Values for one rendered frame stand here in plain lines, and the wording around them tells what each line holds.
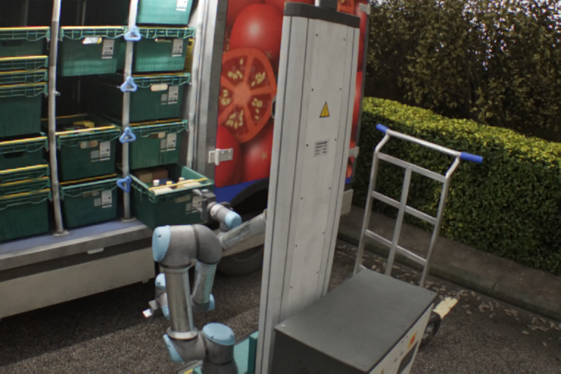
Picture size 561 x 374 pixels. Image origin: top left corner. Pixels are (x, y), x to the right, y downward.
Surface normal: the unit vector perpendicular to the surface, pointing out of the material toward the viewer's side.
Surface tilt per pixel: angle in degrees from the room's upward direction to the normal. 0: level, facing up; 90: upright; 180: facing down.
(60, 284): 90
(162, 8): 97
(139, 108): 91
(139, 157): 91
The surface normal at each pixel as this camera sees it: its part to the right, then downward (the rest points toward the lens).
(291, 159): 0.76, 0.22
